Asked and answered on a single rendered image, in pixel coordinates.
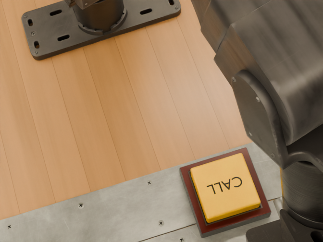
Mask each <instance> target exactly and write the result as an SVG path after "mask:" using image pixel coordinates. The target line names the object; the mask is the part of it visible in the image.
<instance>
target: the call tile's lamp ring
mask: <svg viewBox="0 0 323 242"><path fill-rule="evenodd" d="M239 153H242V154H243V157H244V159H245V162H246V164H247V167H248V169H249V172H250V175H251V177H252V180H253V183H254V185H255V188H256V190H257V193H258V196H259V198H260V201H261V205H262V207H263V208H261V209H258V210H254V211H251V212H248V213H245V214H242V215H239V216H236V217H233V218H229V219H226V220H223V221H220V222H216V223H213V224H210V225H207V226H206V224H205V221H204V218H203V215H202V212H201V209H200V207H199V204H198V201H197V198H196V195H195V192H194V189H193V186H192V183H191V180H190V177H189V174H188V171H190V170H191V168H193V167H197V166H200V165H203V164H206V163H210V162H213V161H216V160H219V159H222V158H225V157H229V156H232V155H235V154H239ZM180 170H181V172H182V175H183V178H184V181H185V184H186V188H187V191H188V194H189V197H190V200H191V203H192V206H193V208H194V211H195V214H196V217H197V220H198V223H199V227H200V230H201V233H202V234H204V233H206V232H209V231H213V230H216V229H219V228H223V227H226V226H229V225H232V224H235V223H238V222H241V221H244V220H247V219H250V218H254V217H257V216H261V215H264V214H267V213H270V212H271V210H270V208H269V205H268V203H267V200H266V198H265V195H264V192H263V190H262V187H261V184H260V182H259V179H258V177H257V174H256V171H255V169H254V167H253V164H252V162H251V159H250V156H249V154H248V151H247V148H246V147H245V148H242V149H239V150H236V151H233V152H229V153H226V154H223V155H220V156H217V157H213V158H210V159H207V160H204V161H200V162H197V163H194V164H191V165H187V166H184V167H181V168H180Z"/></svg>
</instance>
